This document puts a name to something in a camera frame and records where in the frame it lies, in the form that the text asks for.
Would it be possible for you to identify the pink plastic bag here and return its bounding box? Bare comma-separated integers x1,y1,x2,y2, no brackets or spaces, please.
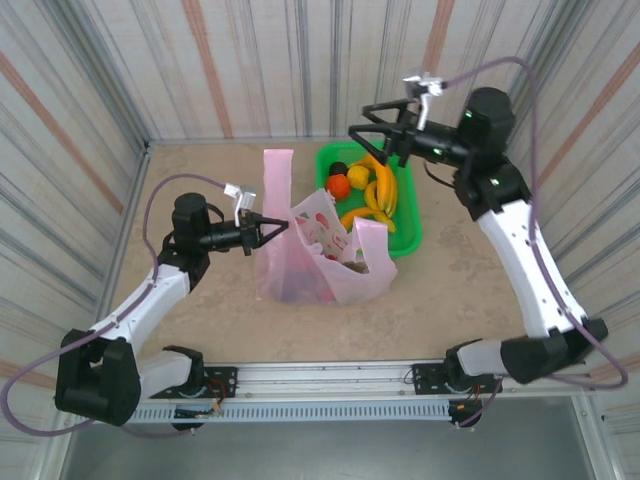
253,148,400,307

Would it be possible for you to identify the orange yellow fake banana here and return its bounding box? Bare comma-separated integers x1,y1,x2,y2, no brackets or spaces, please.
372,154,400,221

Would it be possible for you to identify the orange fake tangerine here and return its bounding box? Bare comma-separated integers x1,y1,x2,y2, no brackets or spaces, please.
325,174,353,202

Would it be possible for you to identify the green plastic basket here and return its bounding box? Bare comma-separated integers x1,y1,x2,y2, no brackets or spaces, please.
314,141,425,260

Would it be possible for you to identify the grey metal panel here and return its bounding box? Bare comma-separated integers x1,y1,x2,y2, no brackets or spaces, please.
64,397,596,480

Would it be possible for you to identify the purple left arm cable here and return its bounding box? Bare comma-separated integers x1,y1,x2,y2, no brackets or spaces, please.
0,173,227,440

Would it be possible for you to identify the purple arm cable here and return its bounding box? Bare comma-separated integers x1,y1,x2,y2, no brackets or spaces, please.
0,173,227,440
442,55,630,430

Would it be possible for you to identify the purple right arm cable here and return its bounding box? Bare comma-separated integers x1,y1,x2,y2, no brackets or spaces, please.
442,55,630,430

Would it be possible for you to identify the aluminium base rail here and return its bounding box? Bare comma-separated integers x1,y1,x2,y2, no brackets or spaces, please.
134,355,599,401

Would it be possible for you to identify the slotted grey cable duct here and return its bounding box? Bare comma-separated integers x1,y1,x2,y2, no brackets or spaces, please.
132,402,454,425

